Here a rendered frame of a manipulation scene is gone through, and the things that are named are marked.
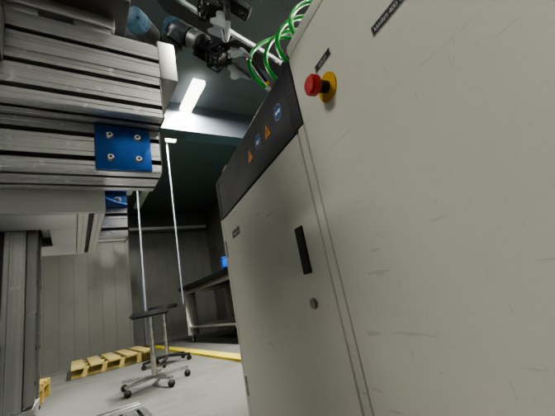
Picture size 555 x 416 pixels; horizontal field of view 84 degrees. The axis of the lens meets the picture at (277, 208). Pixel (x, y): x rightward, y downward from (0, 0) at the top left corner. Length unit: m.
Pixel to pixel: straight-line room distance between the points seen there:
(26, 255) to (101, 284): 5.49
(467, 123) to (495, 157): 0.05
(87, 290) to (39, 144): 5.67
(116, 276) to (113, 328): 0.88
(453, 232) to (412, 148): 0.11
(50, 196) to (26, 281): 0.19
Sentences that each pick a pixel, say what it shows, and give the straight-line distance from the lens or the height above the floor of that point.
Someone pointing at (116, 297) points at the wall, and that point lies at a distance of 6.25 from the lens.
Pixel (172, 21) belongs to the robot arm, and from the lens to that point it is 1.34.
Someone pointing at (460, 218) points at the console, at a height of 0.51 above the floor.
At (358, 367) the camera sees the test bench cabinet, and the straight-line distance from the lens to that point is 0.60.
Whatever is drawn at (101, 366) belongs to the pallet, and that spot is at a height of 0.06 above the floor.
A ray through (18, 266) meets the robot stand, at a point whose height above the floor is 0.61.
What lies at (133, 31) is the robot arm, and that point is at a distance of 1.21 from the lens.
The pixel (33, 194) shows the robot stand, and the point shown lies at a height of 0.71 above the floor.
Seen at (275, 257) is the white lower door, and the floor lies 0.56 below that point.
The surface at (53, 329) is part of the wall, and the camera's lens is 6.21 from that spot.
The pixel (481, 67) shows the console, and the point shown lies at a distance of 0.40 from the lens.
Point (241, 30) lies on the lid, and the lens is 1.70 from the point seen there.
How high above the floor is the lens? 0.47
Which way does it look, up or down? 15 degrees up
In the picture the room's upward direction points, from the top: 11 degrees counter-clockwise
